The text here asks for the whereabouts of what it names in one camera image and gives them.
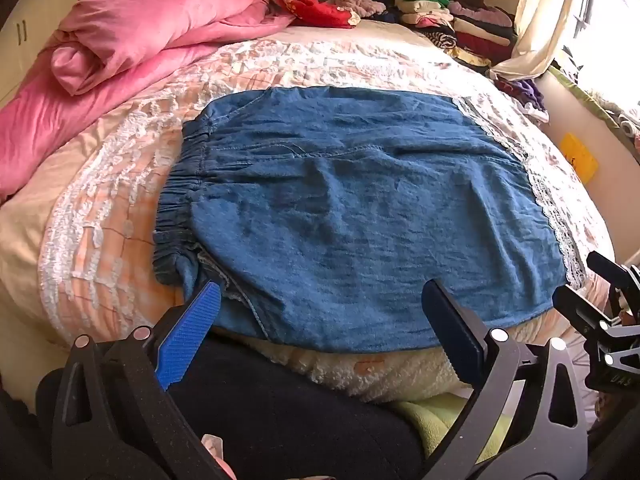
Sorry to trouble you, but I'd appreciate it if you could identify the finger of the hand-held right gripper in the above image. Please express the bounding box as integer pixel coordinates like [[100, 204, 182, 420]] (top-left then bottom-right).
[[552, 285, 640, 393], [586, 251, 640, 311]]

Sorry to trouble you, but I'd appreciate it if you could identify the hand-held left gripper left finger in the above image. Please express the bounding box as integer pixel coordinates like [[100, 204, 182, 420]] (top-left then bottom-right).
[[50, 280, 236, 480]]

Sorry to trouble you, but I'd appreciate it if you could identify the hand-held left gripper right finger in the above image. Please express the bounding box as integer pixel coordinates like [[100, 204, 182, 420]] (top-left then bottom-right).
[[421, 279, 588, 480]]

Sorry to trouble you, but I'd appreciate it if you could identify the blue denim pants lace hem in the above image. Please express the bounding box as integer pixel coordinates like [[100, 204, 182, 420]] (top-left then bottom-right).
[[152, 85, 588, 353]]

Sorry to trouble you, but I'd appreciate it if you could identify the light green cloth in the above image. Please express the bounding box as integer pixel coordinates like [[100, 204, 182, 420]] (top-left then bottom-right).
[[395, 392, 506, 466]]

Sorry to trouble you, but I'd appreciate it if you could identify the yellow card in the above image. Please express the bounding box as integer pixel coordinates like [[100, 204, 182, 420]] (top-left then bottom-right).
[[559, 132, 599, 183]]

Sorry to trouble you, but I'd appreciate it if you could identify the person's leg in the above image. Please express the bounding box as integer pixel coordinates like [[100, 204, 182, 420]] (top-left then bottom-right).
[[35, 330, 426, 480]]

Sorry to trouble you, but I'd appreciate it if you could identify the peach printed bed blanket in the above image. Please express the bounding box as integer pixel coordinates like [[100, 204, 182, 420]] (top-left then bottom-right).
[[0, 25, 616, 411]]

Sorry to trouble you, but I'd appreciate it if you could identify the clutter on window sill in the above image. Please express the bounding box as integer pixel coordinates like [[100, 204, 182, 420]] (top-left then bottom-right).
[[550, 62, 640, 136]]

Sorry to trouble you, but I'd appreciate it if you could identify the purple clothes heap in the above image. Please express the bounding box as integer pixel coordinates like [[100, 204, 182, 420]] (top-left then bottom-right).
[[497, 77, 548, 123]]

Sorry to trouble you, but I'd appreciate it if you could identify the cream curtain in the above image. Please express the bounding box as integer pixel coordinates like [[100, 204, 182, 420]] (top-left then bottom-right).
[[490, 0, 601, 81]]

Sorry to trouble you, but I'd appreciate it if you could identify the pink quilt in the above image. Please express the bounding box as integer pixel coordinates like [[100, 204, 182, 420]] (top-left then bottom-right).
[[0, 0, 296, 201]]

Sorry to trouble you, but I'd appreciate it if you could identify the pile of folded clothes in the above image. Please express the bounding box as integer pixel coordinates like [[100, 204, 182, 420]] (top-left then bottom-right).
[[372, 0, 518, 68]]

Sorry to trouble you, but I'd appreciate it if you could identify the red patterned cloth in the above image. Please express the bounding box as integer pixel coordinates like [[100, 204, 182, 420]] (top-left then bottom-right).
[[257, 0, 361, 28]]

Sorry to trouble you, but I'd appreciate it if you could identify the pink fuzzy cloth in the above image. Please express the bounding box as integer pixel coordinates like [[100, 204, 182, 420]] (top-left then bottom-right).
[[327, 0, 388, 18]]

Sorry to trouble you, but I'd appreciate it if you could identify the cream wardrobe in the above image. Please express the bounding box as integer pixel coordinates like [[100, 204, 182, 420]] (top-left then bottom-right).
[[0, 0, 118, 106]]

